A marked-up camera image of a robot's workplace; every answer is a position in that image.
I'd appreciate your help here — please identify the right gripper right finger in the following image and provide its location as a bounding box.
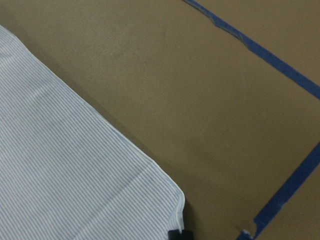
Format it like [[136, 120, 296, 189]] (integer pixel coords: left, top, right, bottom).
[[181, 230, 193, 240]]

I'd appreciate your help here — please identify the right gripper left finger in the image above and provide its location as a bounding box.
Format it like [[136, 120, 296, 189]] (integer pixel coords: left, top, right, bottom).
[[168, 229, 181, 240]]

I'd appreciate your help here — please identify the brown paper table cover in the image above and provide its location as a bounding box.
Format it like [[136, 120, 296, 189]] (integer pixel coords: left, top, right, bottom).
[[0, 0, 320, 240]]

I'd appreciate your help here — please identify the light blue striped shirt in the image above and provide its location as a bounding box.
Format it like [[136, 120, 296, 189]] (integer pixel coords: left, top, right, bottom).
[[0, 27, 185, 240]]

